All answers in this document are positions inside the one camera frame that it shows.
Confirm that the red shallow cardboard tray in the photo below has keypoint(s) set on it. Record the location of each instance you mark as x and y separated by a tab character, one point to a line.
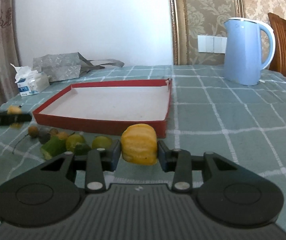
108	107

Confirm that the wooden headboard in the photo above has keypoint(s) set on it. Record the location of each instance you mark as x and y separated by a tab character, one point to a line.
278	25

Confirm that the yellow peeled fruit chunk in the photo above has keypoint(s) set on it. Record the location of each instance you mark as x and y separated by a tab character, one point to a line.
139	145

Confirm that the yellow fruit wedge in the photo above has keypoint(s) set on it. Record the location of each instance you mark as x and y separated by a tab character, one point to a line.
15	110

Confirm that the white blue tissue pack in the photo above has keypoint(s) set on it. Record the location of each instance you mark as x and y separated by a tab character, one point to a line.
30	82

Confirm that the dark green cucumber end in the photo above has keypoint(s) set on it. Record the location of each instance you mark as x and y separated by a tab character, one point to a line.
81	149

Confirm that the green checked tablecloth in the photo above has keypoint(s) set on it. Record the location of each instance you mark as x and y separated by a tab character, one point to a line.
208	113

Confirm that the grey patterned gift bag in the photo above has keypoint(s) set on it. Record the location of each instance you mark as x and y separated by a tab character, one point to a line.
60	67

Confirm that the small orange brown fruit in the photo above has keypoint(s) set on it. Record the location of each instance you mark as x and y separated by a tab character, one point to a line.
33	131

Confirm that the dark skinned root piece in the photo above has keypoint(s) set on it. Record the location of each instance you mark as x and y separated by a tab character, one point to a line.
45	134

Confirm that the green round fruit right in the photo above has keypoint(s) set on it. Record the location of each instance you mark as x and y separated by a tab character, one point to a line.
101	142

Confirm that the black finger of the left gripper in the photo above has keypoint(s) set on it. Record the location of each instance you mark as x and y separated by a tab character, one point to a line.
9	119

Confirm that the green round fruit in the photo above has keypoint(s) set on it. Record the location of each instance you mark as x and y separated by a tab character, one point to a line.
73	140
101	142

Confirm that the green cucumber piece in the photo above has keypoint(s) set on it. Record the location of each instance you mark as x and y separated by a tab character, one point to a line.
55	146

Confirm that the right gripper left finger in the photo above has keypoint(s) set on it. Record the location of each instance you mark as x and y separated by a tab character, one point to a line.
93	163

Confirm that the white wall switch panel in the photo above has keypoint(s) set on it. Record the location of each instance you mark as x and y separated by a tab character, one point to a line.
211	44

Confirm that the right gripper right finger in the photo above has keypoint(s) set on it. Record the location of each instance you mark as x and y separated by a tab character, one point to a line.
182	164

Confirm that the light blue electric kettle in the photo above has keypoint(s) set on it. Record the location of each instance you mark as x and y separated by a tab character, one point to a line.
243	55

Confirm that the green round fruit left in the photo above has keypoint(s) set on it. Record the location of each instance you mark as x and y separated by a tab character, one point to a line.
73	140

